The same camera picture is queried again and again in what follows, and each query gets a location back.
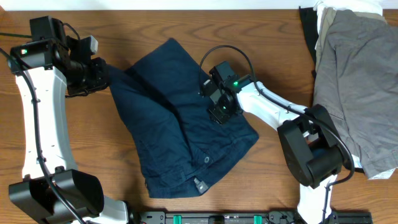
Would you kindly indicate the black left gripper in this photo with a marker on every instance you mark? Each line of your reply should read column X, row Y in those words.
column 102, row 77

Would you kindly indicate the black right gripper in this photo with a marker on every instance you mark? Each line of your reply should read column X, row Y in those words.
column 217, row 116

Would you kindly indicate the navy blue shorts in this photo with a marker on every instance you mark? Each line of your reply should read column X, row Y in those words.
column 182, row 152

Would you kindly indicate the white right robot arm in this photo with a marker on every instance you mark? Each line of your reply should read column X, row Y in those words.
column 313, row 150

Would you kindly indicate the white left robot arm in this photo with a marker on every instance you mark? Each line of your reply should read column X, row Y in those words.
column 49, row 69

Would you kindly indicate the black garment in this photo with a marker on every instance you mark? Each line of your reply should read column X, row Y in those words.
column 308, row 18

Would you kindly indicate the beige garment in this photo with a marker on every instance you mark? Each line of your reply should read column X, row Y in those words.
column 326, row 19

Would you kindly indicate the grey shorts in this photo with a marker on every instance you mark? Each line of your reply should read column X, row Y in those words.
column 356, row 82

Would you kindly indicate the white garment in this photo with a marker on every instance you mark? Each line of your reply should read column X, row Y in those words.
column 367, row 6

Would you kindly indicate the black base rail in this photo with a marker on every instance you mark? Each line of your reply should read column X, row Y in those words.
column 273, row 217

